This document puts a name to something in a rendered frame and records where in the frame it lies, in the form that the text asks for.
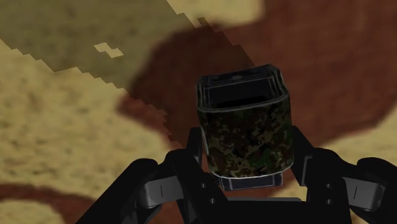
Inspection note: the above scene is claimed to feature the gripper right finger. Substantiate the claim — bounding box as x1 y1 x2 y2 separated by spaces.
289 125 397 224

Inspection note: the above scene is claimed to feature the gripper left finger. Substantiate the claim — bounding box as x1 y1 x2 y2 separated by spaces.
76 126 229 224

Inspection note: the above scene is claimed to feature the camouflage patterned open box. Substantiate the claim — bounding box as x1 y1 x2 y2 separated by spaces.
195 63 295 192

